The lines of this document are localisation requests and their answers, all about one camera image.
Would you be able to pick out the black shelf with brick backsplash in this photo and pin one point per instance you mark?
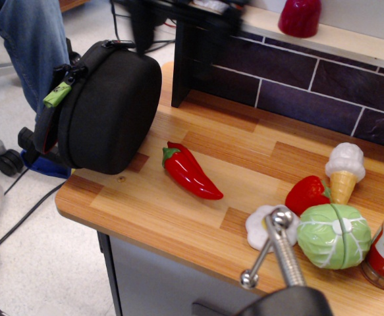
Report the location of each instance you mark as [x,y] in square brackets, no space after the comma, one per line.
[334,80]

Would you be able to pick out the red toy chili pepper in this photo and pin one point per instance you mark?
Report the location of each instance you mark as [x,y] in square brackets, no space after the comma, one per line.
[183,167]

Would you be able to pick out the white toy fried egg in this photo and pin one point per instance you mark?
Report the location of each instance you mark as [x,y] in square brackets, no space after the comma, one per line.
[257,234]

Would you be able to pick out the dark red cup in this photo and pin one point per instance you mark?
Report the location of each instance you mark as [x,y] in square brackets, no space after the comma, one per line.
[300,18]

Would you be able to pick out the black clamp body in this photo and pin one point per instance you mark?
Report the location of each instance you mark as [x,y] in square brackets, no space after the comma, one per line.
[294,300]

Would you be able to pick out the red toy strawberry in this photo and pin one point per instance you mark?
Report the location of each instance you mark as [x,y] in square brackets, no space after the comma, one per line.
[308,192]

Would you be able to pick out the metal clamp screw handle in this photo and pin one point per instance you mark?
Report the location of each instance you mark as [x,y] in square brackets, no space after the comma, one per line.
[277,222]

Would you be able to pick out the black round zipper bag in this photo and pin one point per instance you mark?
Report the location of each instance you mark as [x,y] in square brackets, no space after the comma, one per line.
[103,121]

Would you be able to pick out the blue jeans leg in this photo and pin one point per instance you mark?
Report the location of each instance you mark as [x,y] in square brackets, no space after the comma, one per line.
[34,37]

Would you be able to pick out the green zipper pull tab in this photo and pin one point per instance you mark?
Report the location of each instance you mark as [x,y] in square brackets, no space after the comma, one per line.
[56,95]

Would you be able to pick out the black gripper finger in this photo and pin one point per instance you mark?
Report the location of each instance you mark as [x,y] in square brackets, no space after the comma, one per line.
[142,21]

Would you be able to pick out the office chair caster base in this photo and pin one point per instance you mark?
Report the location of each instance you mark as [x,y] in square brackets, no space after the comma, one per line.
[10,160]

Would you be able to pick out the green toy cabbage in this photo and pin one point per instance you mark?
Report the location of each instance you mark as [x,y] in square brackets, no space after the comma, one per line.
[334,236]

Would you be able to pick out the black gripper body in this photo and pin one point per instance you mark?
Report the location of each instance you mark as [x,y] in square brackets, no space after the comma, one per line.
[186,12]

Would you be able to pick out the white orange toy on shelf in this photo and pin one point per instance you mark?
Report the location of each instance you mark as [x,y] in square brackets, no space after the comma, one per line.
[211,5]

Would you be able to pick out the toy ice cream cone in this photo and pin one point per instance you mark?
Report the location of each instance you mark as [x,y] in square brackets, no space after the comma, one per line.
[345,168]

